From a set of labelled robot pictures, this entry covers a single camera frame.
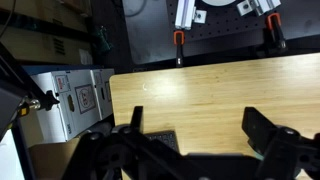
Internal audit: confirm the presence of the brown cardboard shelf box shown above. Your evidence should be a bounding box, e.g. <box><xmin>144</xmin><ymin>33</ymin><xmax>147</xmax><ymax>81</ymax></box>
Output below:
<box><xmin>0</xmin><ymin>23</ymin><xmax>94</xmax><ymax>66</ymax></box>

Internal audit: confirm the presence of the black perforated mounting board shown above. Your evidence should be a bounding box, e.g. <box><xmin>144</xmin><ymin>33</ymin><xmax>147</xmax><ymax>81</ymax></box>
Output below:
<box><xmin>165</xmin><ymin>0</ymin><xmax>320</xmax><ymax>44</ymax></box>

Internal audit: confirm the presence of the white printed carton box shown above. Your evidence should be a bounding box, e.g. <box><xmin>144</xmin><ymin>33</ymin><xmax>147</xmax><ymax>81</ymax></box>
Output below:
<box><xmin>31</xmin><ymin>68</ymin><xmax>116</xmax><ymax>144</ymax></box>

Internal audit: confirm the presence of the open brown cardboard box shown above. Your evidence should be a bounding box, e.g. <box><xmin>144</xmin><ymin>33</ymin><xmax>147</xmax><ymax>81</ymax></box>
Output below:
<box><xmin>27</xmin><ymin>136</ymin><xmax>82</xmax><ymax>180</ymax></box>

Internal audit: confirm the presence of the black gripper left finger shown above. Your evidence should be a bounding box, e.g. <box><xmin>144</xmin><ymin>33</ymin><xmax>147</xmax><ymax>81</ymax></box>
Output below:
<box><xmin>79</xmin><ymin>105</ymin><xmax>184</xmax><ymax>180</ymax></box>

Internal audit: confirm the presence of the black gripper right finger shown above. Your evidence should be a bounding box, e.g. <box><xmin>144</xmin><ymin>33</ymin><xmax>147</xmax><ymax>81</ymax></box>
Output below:
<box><xmin>241</xmin><ymin>106</ymin><xmax>320</xmax><ymax>180</ymax></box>

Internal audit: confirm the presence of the orange black bar clamp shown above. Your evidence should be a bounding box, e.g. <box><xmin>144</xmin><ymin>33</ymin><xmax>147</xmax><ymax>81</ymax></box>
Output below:
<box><xmin>264</xmin><ymin>12</ymin><xmax>288</xmax><ymax>56</ymax></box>
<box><xmin>172</xmin><ymin>30</ymin><xmax>186</xmax><ymax>68</ymax></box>

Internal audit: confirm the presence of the silver aluminium extrusion bar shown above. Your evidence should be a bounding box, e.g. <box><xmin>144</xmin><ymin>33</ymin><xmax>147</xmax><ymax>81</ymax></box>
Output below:
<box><xmin>236</xmin><ymin>0</ymin><xmax>283</xmax><ymax>17</ymax></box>
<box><xmin>174</xmin><ymin>0</ymin><xmax>208</xmax><ymax>31</ymax></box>

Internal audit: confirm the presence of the black stand with knob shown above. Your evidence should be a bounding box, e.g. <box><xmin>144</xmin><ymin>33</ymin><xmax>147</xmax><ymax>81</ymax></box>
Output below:
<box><xmin>0</xmin><ymin>42</ymin><xmax>61</xmax><ymax>142</ymax></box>

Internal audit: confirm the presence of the teal mug with black handle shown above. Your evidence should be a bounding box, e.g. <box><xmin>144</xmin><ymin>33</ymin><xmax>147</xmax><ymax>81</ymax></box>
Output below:
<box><xmin>250</xmin><ymin>146</ymin><xmax>268</xmax><ymax>162</ymax></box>

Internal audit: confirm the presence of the black computer keyboard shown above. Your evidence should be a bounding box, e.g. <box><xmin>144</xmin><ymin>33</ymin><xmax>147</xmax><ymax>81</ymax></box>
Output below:
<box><xmin>144</xmin><ymin>130</ymin><xmax>181</xmax><ymax>154</ymax></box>

